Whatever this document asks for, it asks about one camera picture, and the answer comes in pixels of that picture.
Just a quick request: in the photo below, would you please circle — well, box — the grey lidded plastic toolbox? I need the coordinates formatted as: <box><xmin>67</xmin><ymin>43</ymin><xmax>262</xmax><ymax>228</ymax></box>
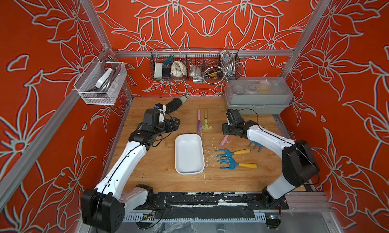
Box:
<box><xmin>225</xmin><ymin>77</ymin><xmax>293</xmax><ymax>115</ymax></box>

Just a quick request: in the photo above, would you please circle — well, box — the white plastic storage box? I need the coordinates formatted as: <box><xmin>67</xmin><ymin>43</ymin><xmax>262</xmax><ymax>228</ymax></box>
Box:
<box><xmin>174</xmin><ymin>134</ymin><xmax>205</xmax><ymax>176</ymax></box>

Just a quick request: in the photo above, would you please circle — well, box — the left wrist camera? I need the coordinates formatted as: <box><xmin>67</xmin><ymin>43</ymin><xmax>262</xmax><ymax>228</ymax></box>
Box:
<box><xmin>155</xmin><ymin>103</ymin><xmax>167</xmax><ymax>112</ymax></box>

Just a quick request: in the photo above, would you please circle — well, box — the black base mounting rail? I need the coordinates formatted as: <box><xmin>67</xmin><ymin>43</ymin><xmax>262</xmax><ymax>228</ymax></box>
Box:
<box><xmin>135</xmin><ymin>191</ymin><xmax>289</xmax><ymax>210</ymax></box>

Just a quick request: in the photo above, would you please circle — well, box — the green rake wooden handle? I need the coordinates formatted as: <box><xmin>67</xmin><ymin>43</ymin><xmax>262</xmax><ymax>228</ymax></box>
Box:
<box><xmin>202</xmin><ymin>109</ymin><xmax>212</xmax><ymax>129</ymax></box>

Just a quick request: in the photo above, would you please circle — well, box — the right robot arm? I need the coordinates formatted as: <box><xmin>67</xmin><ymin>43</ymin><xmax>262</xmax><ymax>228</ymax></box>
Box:
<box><xmin>222</xmin><ymin>109</ymin><xmax>320</xmax><ymax>207</ymax></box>

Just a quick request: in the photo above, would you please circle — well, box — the white box in basket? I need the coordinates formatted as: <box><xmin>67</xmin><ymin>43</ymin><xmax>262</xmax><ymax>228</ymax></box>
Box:
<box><xmin>154</xmin><ymin>63</ymin><xmax>163</xmax><ymax>78</ymax></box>

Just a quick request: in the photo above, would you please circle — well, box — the blue rake yellow handle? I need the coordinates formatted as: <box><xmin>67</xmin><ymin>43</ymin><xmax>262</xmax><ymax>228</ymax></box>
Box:
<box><xmin>215</xmin><ymin>149</ymin><xmax>251</xmax><ymax>158</ymax></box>
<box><xmin>218</xmin><ymin>158</ymin><xmax>257</xmax><ymax>170</ymax></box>

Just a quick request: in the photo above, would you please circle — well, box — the white wire wall basket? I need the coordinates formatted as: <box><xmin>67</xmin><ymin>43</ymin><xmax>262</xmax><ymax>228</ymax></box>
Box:
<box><xmin>74</xmin><ymin>57</ymin><xmax>127</xmax><ymax>105</ymax></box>

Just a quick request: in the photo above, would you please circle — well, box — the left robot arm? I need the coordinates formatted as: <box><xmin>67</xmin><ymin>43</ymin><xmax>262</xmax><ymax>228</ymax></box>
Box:
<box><xmin>81</xmin><ymin>103</ymin><xmax>180</xmax><ymax>233</ymax></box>

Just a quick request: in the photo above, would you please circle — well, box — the wide purple fork pink handle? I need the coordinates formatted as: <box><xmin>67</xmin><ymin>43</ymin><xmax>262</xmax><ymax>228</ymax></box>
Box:
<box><xmin>220</xmin><ymin>135</ymin><xmax>229</xmax><ymax>147</ymax></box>

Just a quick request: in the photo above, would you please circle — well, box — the black wire wall basket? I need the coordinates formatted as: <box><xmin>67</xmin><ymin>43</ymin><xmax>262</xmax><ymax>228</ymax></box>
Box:
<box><xmin>150</xmin><ymin>48</ymin><xmax>242</xmax><ymax>85</ymax></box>

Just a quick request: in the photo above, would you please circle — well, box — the coiled metal hose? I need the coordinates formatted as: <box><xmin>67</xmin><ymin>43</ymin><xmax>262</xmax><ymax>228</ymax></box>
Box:
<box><xmin>202</xmin><ymin>50</ymin><xmax>237</xmax><ymax>85</ymax></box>

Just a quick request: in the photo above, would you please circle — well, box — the white cloth in basket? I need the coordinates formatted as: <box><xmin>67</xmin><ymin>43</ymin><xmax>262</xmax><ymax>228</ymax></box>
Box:
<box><xmin>170</xmin><ymin>61</ymin><xmax>187</xmax><ymax>77</ymax></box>

